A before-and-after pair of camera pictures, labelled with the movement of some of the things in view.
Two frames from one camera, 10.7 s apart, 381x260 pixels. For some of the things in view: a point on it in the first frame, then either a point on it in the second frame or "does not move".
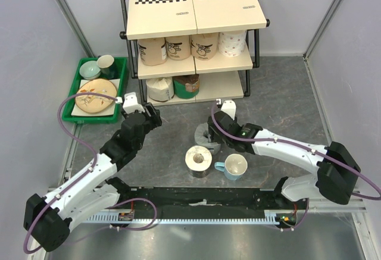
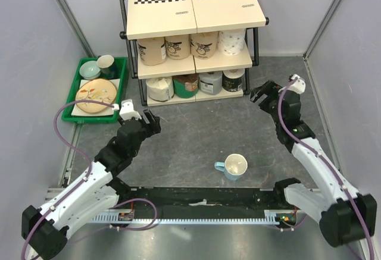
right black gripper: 214,135 -> 270,88
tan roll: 153,50 does not move
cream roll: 161,89 does not move
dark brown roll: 187,86 does not move
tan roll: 205,46 does not move
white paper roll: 232,43 does not move
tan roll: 178,47 does not move
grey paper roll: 203,138 -> 211,82
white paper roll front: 198,160 -> 232,80
